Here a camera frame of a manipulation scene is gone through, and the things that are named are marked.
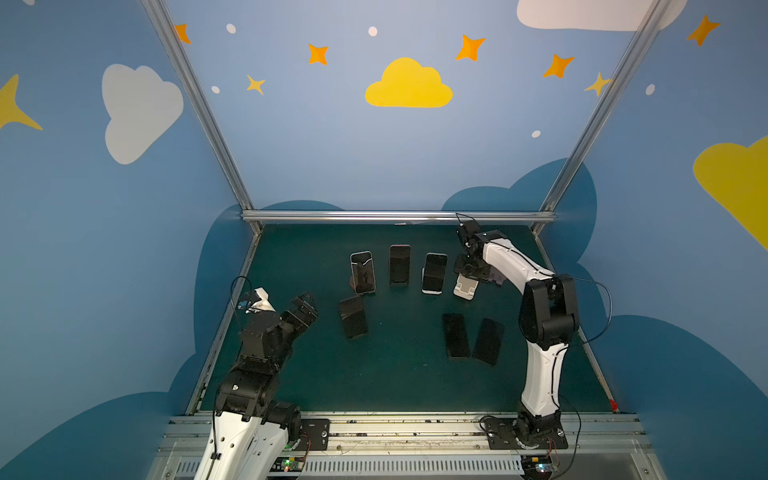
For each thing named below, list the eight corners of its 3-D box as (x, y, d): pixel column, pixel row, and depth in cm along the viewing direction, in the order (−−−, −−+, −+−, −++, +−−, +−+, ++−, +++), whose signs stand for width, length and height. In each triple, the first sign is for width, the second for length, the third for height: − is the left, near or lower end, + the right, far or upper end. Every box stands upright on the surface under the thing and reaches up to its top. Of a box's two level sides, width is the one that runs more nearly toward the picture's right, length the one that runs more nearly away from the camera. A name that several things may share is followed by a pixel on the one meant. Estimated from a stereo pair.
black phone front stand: (470, 357, 91) (473, 353, 88) (482, 321, 99) (485, 316, 96) (492, 367, 89) (495, 363, 87) (502, 330, 97) (506, 325, 94)
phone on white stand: (422, 294, 103) (427, 269, 92) (420, 278, 108) (425, 252, 96) (441, 294, 103) (449, 269, 92) (439, 278, 108) (446, 252, 96)
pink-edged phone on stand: (389, 287, 108) (390, 258, 94) (389, 274, 112) (390, 244, 98) (408, 288, 108) (411, 258, 94) (407, 274, 112) (411, 244, 98)
